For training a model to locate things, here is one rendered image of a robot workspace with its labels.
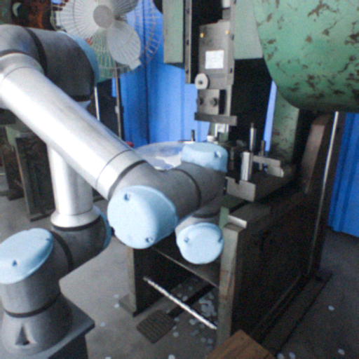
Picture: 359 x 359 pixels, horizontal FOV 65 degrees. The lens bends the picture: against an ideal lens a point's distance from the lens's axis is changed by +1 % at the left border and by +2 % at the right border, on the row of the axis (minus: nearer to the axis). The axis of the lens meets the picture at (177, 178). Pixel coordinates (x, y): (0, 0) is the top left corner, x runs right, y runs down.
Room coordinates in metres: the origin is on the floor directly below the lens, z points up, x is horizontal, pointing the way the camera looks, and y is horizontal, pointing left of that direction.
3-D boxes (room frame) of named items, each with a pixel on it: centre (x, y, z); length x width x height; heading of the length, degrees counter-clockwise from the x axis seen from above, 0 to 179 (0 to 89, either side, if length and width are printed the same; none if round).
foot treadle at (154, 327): (0.96, -0.09, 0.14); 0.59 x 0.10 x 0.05; 136
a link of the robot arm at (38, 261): (0.52, 0.33, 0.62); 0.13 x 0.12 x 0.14; 148
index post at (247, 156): (0.85, -0.22, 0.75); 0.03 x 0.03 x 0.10; 46
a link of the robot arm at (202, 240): (0.44, -0.03, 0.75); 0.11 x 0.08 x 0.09; 8
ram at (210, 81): (1.03, -0.15, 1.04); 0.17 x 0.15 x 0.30; 136
